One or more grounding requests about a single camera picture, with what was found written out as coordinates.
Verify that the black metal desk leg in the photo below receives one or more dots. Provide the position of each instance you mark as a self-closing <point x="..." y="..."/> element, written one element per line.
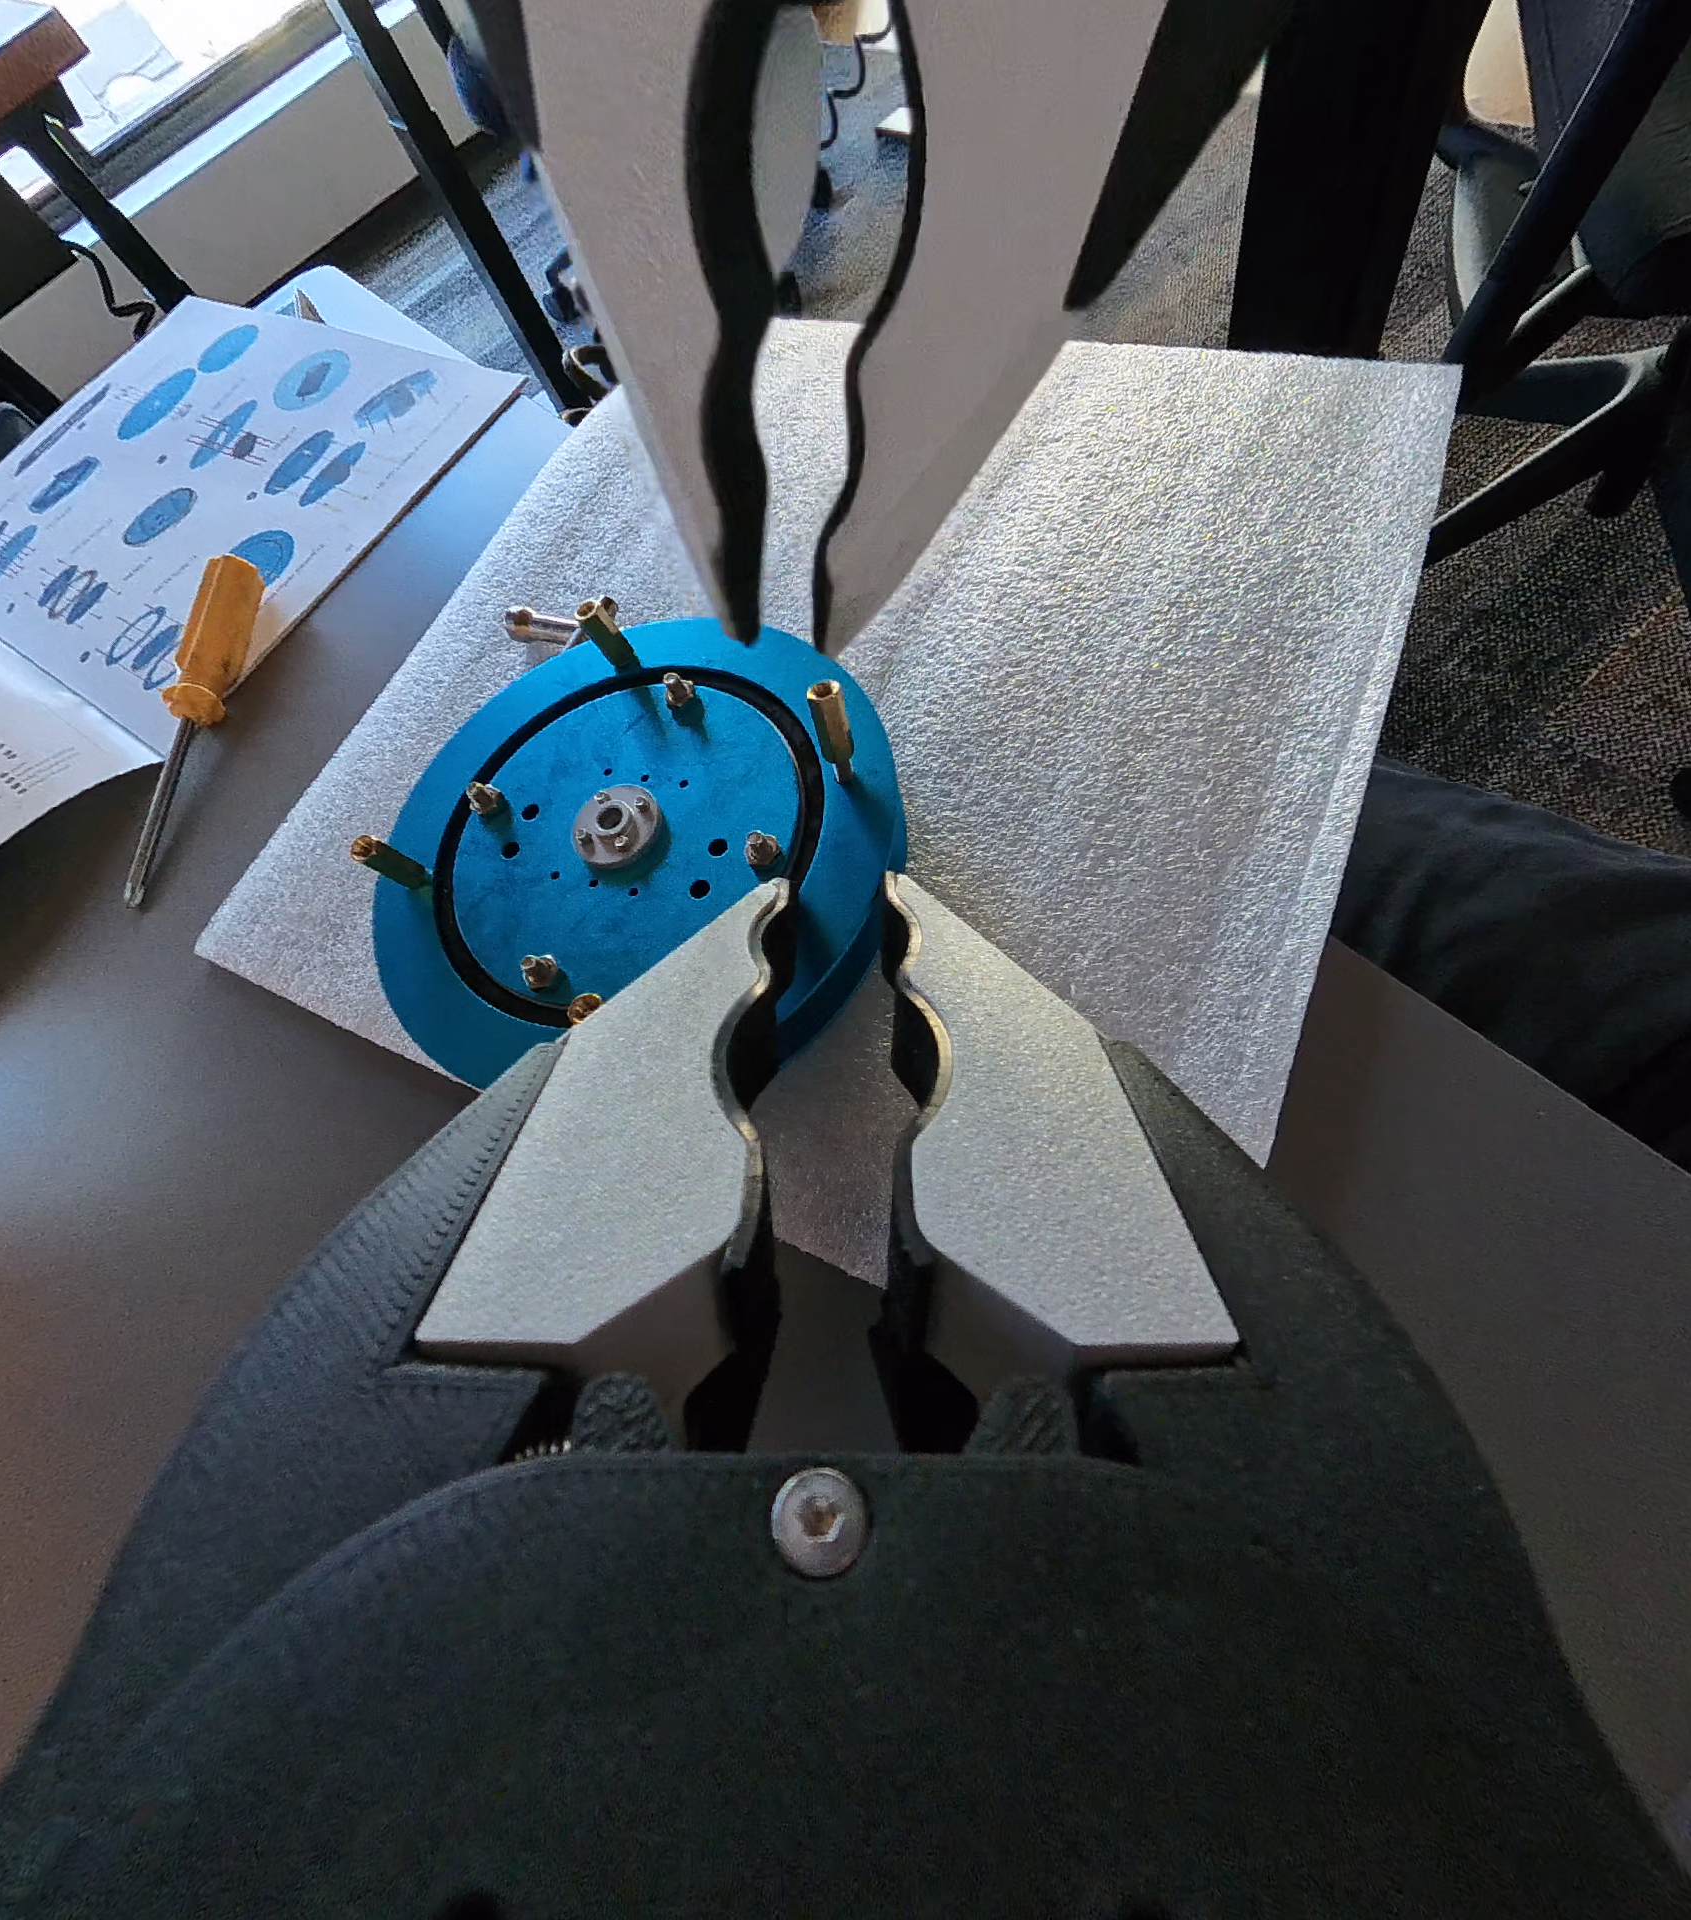
<point x="460" y="194"/>

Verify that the printed instruction manual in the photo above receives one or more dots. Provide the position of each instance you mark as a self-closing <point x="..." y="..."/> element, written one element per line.
<point x="380" y="434"/>

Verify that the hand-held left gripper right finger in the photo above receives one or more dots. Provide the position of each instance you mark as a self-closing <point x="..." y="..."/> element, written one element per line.
<point x="1069" y="1201"/>

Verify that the dark grey desk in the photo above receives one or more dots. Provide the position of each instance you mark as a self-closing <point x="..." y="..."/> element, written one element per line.
<point x="110" y="1201"/>

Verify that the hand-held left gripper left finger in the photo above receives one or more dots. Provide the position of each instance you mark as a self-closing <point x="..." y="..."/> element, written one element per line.
<point x="590" y="1201"/>

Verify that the blue round base plate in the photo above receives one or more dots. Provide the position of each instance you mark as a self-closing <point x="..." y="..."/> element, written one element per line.
<point x="560" y="900"/>

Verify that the black desk column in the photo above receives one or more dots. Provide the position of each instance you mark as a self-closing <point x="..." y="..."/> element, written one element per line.
<point x="1339" y="151"/>

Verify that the metal socket wrench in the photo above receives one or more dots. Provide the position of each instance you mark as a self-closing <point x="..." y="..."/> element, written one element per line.
<point x="534" y="619"/>

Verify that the person's dark trousers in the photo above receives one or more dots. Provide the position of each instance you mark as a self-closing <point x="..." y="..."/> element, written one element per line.
<point x="1609" y="961"/>

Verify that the white foam sheet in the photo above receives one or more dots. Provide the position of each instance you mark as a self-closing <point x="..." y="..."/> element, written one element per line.
<point x="1159" y="675"/>

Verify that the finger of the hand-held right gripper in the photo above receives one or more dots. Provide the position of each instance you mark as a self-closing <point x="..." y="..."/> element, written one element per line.
<point x="620" y="181"/>
<point x="1009" y="225"/>

